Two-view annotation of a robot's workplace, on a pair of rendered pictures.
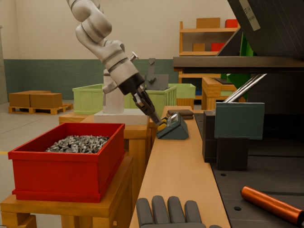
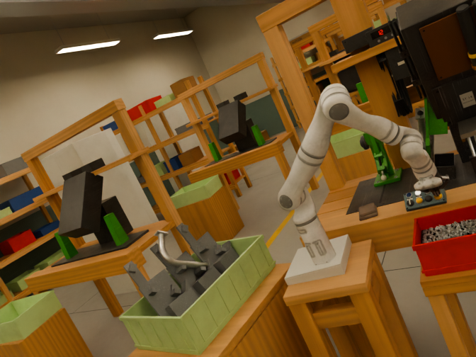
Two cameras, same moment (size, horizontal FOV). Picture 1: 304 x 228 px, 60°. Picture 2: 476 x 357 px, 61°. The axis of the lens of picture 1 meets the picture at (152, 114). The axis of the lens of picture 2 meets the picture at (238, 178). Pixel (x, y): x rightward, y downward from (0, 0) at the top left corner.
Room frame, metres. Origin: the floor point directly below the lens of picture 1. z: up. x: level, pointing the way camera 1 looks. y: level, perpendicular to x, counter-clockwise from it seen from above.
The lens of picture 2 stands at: (0.73, 1.60, 1.60)
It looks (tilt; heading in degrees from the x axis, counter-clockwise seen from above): 10 degrees down; 296
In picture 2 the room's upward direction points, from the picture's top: 25 degrees counter-clockwise
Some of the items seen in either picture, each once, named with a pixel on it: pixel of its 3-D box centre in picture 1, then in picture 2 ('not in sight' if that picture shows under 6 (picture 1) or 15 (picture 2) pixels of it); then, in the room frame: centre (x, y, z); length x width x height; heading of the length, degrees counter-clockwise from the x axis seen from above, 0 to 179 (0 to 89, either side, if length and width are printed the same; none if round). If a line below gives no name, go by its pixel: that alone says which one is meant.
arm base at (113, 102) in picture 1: (114, 94); (315, 239); (1.22, 0.18, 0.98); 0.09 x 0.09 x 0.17; 83
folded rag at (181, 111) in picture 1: (179, 114); (367, 211); (1.05, -0.11, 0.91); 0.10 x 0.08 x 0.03; 95
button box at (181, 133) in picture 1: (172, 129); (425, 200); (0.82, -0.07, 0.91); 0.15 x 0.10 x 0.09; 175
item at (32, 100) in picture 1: (41, 102); not in sight; (6.24, 2.64, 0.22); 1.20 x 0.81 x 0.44; 77
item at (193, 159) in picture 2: not in sight; (171, 154); (5.06, -5.10, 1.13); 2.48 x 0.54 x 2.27; 172
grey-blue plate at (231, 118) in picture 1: (238, 136); not in sight; (0.52, -0.18, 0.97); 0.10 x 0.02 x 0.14; 85
